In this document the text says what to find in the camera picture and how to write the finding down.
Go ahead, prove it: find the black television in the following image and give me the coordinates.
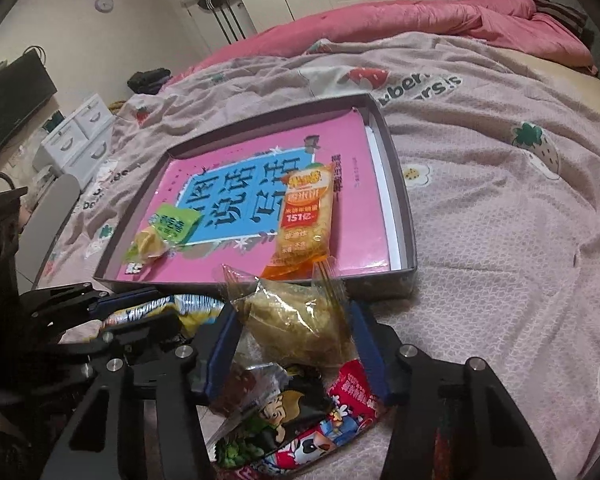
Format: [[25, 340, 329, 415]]
[[0, 51, 59, 167]]

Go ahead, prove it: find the dark striped pillow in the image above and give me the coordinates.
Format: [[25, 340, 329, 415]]
[[530, 0, 590, 32]]

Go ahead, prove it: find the pink quilt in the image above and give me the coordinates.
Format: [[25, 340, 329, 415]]
[[167, 0, 600, 77]]

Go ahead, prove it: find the black cartoon snack packet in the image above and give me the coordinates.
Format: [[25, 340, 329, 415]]
[[205, 360, 332, 467]]

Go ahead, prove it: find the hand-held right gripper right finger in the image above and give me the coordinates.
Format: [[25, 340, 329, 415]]
[[349, 301, 556, 480]]

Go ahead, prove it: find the strawberry printed pink blanket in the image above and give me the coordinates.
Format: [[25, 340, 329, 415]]
[[32, 32, 600, 480]]

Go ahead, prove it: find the green packet with yellow pastry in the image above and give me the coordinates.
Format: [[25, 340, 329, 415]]
[[122, 204, 204, 267]]

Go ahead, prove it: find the white drawer cabinet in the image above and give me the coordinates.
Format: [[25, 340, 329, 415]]
[[32, 94, 116, 187]]

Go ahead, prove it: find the black bag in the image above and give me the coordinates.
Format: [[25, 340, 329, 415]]
[[127, 67, 174, 94]]

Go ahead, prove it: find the clear packet of brown snack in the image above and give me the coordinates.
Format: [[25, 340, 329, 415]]
[[222, 262, 355, 370]]

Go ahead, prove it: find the beige bed sheet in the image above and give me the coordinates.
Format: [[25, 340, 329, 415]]
[[500, 46, 600, 128]]

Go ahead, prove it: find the red cartoon snack packet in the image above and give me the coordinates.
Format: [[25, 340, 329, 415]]
[[247, 360, 397, 480]]

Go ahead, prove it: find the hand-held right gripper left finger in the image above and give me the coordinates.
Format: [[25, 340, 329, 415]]
[[40, 302, 243, 480]]

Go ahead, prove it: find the coat rack with bags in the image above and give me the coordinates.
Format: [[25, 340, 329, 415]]
[[180, 0, 252, 45]]

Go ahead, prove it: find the pink book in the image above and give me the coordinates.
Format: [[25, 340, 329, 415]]
[[124, 110, 392, 285]]

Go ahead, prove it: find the orange cracker packet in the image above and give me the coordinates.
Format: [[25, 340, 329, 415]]
[[260, 160, 342, 281]]

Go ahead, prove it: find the pink box tray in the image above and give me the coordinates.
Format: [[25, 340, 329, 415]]
[[92, 92, 418, 307]]

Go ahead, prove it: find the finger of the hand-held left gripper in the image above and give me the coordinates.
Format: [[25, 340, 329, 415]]
[[21, 282, 162, 322], [55, 310, 196, 367]]

